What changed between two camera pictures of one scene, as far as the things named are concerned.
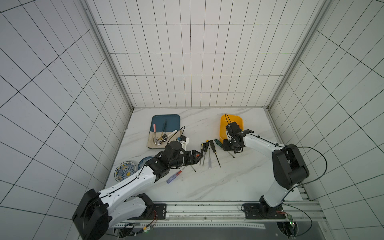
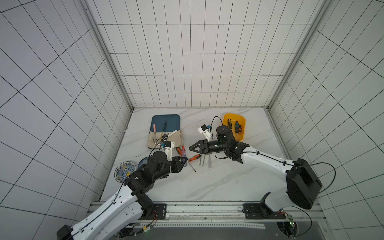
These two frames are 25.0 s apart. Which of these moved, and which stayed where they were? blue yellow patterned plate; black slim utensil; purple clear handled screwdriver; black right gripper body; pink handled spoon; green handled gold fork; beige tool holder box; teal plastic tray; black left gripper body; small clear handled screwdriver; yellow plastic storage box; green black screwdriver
Moved: black left gripper body; black right gripper body; purple clear handled screwdriver; green black screwdriver
Stayed: beige tool holder box; pink handled spoon; small clear handled screwdriver; black slim utensil; blue yellow patterned plate; green handled gold fork; yellow plastic storage box; teal plastic tray
